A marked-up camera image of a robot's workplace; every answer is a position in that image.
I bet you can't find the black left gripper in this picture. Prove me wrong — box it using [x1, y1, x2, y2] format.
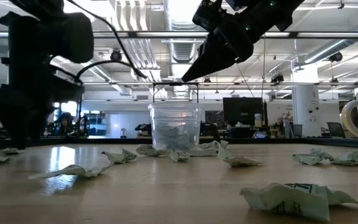
[0, 73, 85, 149]

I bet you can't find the black aluminium table frame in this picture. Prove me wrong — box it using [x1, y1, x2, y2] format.
[0, 136, 358, 152]

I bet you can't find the person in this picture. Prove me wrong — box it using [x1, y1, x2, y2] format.
[56, 112, 75, 137]

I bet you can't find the black camera cable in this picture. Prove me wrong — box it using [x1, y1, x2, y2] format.
[65, 0, 149, 85]

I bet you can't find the black ceiling spotlight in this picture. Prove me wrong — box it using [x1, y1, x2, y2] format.
[329, 52, 344, 63]
[110, 49, 123, 62]

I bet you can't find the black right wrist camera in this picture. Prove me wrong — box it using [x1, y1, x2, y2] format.
[192, 0, 226, 33]

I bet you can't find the white pillar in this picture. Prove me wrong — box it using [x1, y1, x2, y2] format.
[291, 63, 322, 138]

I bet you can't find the small black ceiling camera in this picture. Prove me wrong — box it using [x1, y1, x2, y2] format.
[270, 73, 285, 84]

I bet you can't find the black office chair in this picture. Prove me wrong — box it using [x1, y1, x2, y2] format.
[327, 122, 346, 139]

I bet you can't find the clear plastic cup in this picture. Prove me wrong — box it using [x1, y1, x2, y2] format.
[147, 102, 204, 154]

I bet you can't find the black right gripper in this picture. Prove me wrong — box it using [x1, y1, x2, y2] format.
[181, 9, 291, 82]

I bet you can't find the slanted silver duct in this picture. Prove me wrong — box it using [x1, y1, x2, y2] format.
[303, 18, 358, 65]

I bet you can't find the silver ventilation duct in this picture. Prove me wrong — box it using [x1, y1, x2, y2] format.
[163, 0, 207, 63]

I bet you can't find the black monitor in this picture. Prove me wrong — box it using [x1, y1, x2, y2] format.
[223, 97, 269, 127]

